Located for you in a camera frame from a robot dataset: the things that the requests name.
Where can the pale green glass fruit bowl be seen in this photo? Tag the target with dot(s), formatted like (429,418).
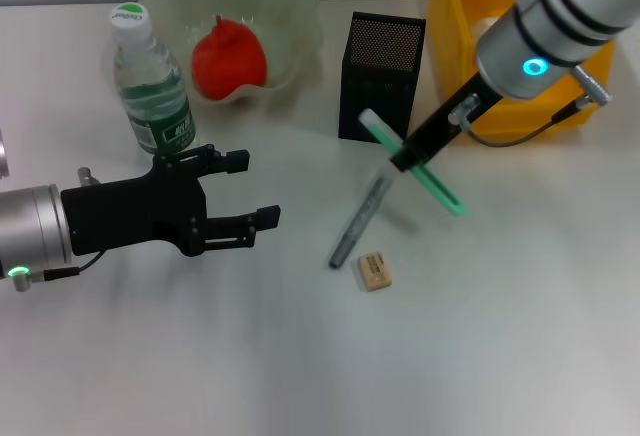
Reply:
(290,21)

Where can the beige eraser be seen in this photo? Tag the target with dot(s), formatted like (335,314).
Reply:
(375,272)

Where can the clear bottle with green label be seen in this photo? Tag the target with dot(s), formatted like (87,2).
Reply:
(160,121)

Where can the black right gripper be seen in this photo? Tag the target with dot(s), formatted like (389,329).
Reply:
(445,121)

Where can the mint green utility knife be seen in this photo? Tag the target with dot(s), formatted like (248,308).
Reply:
(440,191)

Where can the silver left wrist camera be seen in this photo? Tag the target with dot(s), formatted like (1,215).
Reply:
(2,153)

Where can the red-orange fruit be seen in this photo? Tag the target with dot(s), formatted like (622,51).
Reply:
(230,61)

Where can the white paper ball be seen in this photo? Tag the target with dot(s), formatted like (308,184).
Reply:
(486,26)

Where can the yellow plastic bin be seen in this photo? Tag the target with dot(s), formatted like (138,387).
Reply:
(450,56)

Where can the black mesh pen holder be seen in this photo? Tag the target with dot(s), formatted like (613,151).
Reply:
(377,81)

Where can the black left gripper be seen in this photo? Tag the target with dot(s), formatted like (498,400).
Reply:
(125,211)

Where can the white and silver right arm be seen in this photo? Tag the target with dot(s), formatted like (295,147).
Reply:
(560,11)

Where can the grey pen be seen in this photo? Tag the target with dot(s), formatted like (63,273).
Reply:
(357,226)

